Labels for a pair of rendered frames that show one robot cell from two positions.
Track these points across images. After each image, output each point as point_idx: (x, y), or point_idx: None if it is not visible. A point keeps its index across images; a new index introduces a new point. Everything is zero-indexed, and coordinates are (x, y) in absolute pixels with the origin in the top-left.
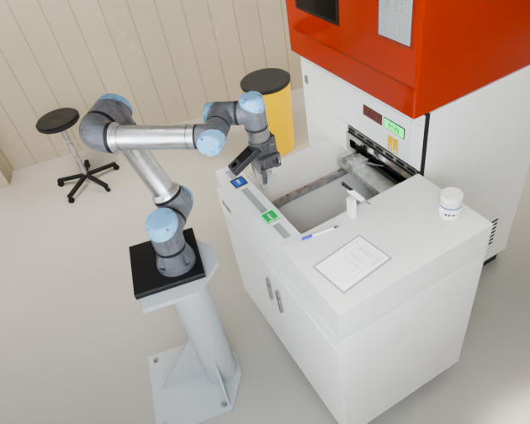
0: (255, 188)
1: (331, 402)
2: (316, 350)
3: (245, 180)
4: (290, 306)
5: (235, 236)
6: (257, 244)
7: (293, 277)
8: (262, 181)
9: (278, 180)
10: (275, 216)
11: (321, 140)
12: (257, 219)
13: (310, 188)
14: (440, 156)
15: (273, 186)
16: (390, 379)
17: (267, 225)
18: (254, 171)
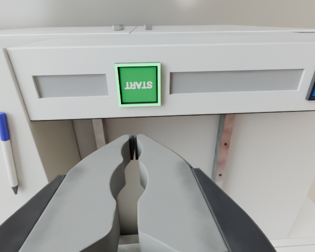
0: (271, 106)
1: (49, 27)
2: (27, 30)
3: None
4: (80, 31)
5: (261, 28)
6: (177, 34)
7: None
8: (47, 200)
9: (277, 148)
10: (128, 98)
11: (295, 223)
12: (151, 46)
13: (213, 178)
14: None
15: (273, 135)
16: None
17: (108, 62)
18: (204, 209)
